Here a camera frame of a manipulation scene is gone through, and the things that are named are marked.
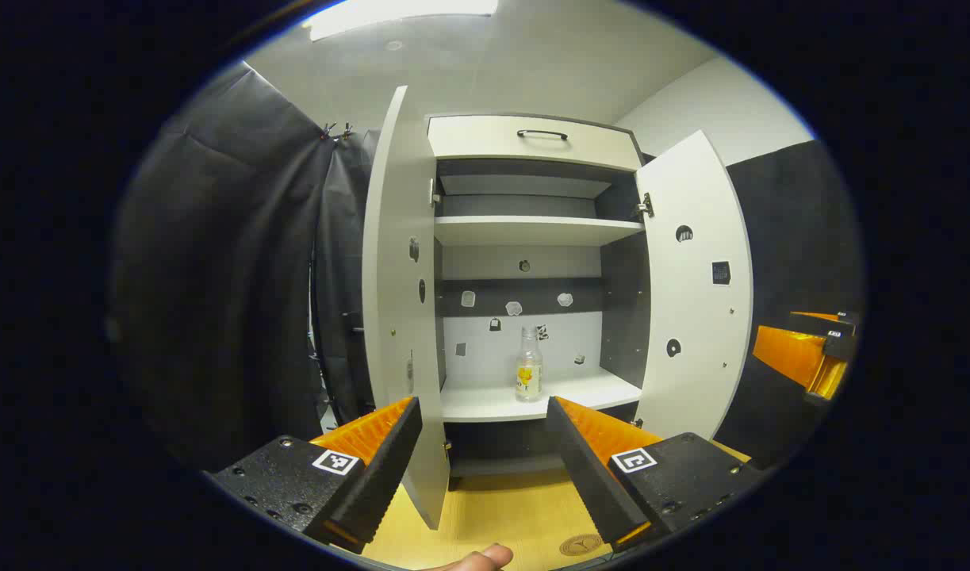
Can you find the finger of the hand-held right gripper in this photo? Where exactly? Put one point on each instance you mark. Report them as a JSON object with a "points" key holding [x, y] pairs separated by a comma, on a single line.
{"points": [[786, 353], [822, 321]]}

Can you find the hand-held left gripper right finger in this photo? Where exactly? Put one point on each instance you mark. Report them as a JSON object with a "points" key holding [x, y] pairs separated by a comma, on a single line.
{"points": [[588, 484]]}

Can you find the black backdrop cloth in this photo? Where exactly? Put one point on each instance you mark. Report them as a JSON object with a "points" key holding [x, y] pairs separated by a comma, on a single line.
{"points": [[794, 238], [215, 277]]}

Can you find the metal spring clip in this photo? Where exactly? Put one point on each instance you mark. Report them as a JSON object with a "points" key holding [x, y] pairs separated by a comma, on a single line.
{"points": [[346, 129], [328, 129]]}

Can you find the clear plastic bottle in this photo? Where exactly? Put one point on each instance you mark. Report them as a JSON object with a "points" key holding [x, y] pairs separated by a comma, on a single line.
{"points": [[529, 373]]}

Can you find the white and grey cabinet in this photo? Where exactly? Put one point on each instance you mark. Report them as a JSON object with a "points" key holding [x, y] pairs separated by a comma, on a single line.
{"points": [[532, 230]]}

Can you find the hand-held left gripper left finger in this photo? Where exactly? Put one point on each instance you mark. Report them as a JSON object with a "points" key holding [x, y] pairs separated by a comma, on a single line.
{"points": [[381, 476]]}

